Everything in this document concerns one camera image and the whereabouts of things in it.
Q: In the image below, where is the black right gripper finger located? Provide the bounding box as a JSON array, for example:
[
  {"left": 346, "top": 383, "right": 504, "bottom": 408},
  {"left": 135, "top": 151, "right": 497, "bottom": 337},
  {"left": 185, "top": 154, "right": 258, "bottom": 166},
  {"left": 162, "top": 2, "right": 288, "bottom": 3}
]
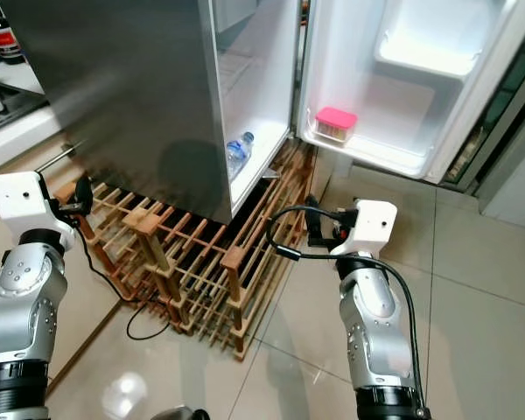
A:
[{"left": 304, "top": 193, "right": 326, "bottom": 246}]

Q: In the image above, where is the grey stainless steel fridge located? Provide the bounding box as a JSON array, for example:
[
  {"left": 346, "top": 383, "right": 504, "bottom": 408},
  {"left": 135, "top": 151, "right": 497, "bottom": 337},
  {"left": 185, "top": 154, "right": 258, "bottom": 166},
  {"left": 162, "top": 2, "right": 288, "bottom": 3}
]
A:
[{"left": 0, "top": 0, "right": 301, "bottom": 226}]

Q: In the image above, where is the white fridge door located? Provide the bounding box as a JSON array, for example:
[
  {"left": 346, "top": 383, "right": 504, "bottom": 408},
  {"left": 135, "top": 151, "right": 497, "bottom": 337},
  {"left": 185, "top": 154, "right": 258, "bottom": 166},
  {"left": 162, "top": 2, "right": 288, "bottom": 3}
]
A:
[{"left": 296, "top": 0, "right": 525, "bottom": 186}]

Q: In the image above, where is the white kitchen counter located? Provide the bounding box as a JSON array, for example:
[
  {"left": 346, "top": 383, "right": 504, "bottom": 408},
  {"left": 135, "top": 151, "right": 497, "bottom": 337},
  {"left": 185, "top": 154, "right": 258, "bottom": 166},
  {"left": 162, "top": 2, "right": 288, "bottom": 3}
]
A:
[{"left": 0, "top": 57, "right": 75, "bottom": 176}]

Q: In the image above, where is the clear plastic water bottle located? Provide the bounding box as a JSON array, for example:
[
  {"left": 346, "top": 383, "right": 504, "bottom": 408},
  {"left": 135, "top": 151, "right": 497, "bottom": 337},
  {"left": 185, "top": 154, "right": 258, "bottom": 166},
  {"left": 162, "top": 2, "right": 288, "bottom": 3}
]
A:
[{"left": 225, "top": 131, "right": 256, "bottom": 183}]

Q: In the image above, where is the pink lidded food container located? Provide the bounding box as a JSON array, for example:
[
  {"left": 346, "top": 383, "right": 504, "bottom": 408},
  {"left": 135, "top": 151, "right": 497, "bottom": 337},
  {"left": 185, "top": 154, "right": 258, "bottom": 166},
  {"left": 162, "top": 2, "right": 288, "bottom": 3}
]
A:
[{"left": 314, "top": 106, "right": 359, "bottom": 144}]

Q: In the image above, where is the black gas stove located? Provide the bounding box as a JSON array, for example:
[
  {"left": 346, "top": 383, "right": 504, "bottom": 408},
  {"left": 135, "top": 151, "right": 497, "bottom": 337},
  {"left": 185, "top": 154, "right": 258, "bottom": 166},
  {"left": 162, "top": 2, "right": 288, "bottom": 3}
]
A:
[{"left": 0, "top": 74, "right": 29, "bottom": 134}]

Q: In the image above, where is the wooden wine rack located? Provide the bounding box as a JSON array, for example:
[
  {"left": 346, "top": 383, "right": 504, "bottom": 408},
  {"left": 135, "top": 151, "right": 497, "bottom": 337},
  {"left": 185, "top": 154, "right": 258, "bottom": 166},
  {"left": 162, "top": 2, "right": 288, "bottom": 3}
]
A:
[{"left": 68, "top": 140, "right": 318, "bottom": 361}]

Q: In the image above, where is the dark bottle with red label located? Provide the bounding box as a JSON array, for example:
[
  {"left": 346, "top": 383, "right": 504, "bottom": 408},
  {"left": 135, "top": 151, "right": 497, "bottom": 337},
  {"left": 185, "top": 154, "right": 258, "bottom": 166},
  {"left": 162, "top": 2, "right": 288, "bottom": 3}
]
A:
[{"left": 0, "top": 3, "right": 27, "bottom": 66}]

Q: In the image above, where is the grey robot foot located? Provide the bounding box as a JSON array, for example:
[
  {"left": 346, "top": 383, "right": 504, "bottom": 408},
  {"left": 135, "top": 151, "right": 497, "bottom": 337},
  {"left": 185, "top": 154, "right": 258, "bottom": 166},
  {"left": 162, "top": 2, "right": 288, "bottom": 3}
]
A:
[{"left": 150, "top": 406, "right": 211, "bottom": 420}]

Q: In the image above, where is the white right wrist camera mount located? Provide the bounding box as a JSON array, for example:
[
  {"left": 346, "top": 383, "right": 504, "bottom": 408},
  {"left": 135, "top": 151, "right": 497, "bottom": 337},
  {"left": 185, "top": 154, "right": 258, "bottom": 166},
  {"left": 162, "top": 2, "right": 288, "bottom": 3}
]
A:
[{"left": 330, "top": 199, "right": 399, "bottom": 257}]

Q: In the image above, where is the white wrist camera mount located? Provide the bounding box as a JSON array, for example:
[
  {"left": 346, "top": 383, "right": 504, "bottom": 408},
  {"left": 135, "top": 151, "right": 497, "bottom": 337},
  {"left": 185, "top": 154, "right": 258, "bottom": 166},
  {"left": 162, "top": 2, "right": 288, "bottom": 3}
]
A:
[
  {"left": 0, "top": 170, "right": 76, "bottom": 248},
  {"left": 330, "top": 199, "right": 399, "bottom": 257}
]

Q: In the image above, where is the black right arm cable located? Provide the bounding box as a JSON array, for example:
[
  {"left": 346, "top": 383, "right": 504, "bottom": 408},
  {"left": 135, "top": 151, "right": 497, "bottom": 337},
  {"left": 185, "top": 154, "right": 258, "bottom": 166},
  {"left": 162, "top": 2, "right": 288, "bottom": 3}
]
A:
[{"left": 266, "top": 205, "right": 425, "bottom": 412}]

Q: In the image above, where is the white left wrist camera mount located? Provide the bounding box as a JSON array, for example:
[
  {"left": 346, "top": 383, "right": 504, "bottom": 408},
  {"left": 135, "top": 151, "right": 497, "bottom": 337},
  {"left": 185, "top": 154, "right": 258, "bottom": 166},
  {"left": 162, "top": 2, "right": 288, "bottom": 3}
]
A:
[{"left": 0, "top": 170, "right": 76, "bottom": 248}]

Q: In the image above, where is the thin black cable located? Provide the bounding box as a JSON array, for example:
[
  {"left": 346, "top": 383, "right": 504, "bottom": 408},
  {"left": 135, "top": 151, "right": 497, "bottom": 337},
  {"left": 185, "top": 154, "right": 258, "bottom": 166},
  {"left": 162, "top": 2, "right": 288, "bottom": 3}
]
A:
[{"left": 74, "top": 232, "right": 178, "bottom": 342}]

